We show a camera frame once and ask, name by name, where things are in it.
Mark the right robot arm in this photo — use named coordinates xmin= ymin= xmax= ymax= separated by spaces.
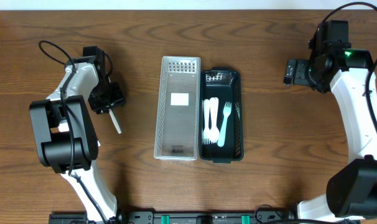
xmin=283 ymin=21 xmax=377 ymax=222

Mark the white plastic fork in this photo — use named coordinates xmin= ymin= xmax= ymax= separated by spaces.
xmin=210 ymin=98 xmax=216 ymax=143
xmin=203 ymin=99 xmax=210 ymax=145

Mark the pale pink plastic fork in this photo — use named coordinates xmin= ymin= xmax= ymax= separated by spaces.
xmin=213 ymin=97 xmax=219 ymax=143

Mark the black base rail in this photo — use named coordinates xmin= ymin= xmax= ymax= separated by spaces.
xmin=48 ymin=210 xmax=362 ymax=224

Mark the mint green plastic fork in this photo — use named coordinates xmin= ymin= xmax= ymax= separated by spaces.
xmin=217 ymin=101 xmax=232 ymax=147

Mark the white plastic spoon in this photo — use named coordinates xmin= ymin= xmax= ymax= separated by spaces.
xmin=108 ymin=109 xmax=122 ymax=134

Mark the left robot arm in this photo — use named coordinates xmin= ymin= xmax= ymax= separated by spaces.
xmin=29 ymin=46 xmax=126 ymax=223

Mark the clear perforated plastic basket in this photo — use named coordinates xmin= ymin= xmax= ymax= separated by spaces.
xmin=154 ymin=56 xmax=201 ymax=161

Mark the dark green plastic basket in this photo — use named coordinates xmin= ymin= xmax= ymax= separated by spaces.
xmin=199 ymin=67 xmax=244 ymax=164

